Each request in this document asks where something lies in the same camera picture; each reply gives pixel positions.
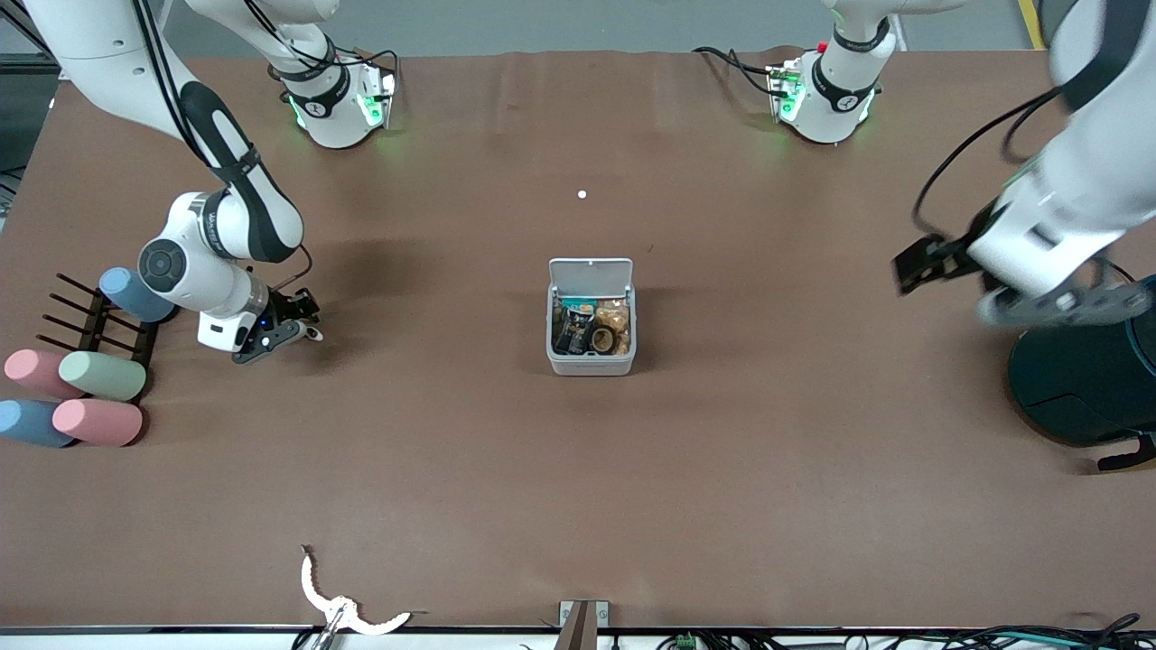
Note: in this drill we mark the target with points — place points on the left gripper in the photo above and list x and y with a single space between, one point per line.
964 247

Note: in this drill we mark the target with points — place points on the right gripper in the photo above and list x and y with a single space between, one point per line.
287 308

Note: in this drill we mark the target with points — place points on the black snack wrapper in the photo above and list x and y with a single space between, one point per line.
571 334

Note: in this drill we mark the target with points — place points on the grey lidded storage box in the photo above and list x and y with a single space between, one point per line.
591 366

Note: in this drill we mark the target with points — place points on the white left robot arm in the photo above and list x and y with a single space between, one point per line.
1093 171

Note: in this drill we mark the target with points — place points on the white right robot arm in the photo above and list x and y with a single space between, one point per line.
190 262

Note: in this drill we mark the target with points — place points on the brown crumpled trash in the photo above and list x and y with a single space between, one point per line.
617 316

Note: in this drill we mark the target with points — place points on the dark teal cylinder container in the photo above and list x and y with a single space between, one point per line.
1088 388

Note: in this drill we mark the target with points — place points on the blue foam cylinder on rack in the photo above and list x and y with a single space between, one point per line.
131 298

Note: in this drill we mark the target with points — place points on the green foam cylinder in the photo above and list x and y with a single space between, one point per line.
102 376

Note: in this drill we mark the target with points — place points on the black peg cup rack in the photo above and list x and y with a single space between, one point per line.
95 329

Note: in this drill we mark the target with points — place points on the pink foam cylinder lower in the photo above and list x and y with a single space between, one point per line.
97 422

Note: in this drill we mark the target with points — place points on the pink foam cylinder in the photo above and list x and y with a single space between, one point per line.
97 422
36 372

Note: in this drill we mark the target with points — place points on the green lit base connector box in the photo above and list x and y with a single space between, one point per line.
784 90
376 97

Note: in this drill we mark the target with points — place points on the pink foam cylinder upper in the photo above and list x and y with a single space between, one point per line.
36 372

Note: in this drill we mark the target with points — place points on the white curved serrated strip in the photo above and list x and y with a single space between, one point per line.
312 591

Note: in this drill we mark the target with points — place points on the blue foam cylinder lower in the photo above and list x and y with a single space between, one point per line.
32 422

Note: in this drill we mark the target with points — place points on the metal mount bracket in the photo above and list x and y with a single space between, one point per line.
582 623

